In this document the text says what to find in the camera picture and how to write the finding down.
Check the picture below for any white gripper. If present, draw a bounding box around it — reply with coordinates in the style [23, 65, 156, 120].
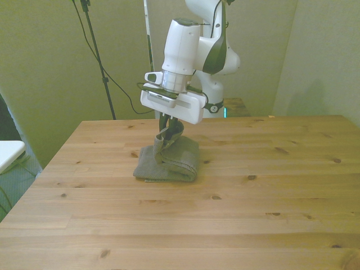
[140, 90, 205, 139]

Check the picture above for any grey terry towel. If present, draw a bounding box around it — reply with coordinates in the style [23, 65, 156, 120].
[132, 123, 201, 183]

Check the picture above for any small wooden side table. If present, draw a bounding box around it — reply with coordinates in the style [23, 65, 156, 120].
[223, 97, 251, 118]

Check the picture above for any white vertical pole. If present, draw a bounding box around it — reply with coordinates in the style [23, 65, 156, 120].
[143, 0, 155, 73]

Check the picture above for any black tripod stand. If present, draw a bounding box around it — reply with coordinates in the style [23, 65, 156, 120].
[71, 0, 118, 120]

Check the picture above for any white flat board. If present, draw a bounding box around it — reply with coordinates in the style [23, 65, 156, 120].
[0, 140, 28, 174]

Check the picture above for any dark bulky object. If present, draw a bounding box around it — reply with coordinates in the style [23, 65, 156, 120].
[0, 92, 18, 142]

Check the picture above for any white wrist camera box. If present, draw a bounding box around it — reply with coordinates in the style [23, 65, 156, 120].
[146, 90, 178, 109]

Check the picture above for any black hanging cable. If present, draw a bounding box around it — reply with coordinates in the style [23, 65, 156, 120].
[72, 0, 156, 115]

